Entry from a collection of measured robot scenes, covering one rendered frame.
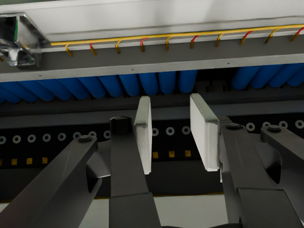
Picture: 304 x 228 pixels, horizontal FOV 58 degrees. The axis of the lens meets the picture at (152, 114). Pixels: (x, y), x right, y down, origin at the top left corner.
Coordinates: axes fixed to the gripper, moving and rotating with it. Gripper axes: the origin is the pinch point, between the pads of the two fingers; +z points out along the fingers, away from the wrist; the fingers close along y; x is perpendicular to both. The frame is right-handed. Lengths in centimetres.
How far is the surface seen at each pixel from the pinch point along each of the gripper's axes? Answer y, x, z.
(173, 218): -0.2, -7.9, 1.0
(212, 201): 3.0, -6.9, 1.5
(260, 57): 7.7, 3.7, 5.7
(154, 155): -1.8, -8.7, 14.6
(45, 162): -15.9, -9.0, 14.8
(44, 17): -8.9, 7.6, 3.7
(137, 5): -2.0, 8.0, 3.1
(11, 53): -11.4, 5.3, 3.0
